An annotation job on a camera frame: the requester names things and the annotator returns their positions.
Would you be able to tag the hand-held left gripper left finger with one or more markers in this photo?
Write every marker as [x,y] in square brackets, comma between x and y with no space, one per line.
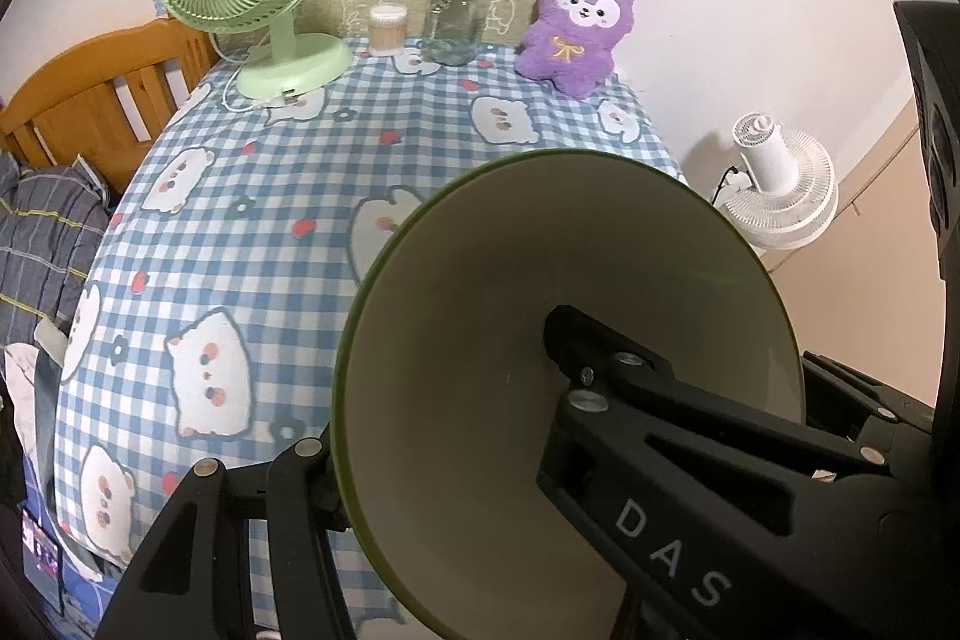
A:
[322,482]

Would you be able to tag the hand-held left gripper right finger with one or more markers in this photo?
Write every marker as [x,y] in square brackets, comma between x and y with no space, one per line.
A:
[637,621]

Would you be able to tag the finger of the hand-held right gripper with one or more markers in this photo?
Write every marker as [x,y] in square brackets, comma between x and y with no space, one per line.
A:
[862,407]
[675,460]

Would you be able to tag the large green-rimmed bowl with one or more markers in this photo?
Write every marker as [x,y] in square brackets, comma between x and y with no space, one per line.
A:
[525,250]

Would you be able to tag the white floor fan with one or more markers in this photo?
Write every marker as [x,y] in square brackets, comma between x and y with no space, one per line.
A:
[780,168]

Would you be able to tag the blue printed box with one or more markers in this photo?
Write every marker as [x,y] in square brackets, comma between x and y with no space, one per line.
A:
[45,490]

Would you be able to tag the blue checked tablecloth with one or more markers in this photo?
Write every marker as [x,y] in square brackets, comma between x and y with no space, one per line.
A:
[262,197]

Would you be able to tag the white cloth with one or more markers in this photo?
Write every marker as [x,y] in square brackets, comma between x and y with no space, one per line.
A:
[22,385]

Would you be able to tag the grey plaid blanket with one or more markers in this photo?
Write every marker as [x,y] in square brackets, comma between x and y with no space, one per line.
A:
[45,235]

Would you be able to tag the purple plush toy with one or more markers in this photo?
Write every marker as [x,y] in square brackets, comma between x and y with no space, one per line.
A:
[570,55]

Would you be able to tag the cotton swab container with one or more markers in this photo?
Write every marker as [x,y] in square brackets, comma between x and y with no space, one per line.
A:
[386,36]

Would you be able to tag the glass jar with black lid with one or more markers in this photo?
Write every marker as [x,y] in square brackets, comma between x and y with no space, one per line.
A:
[454,25]

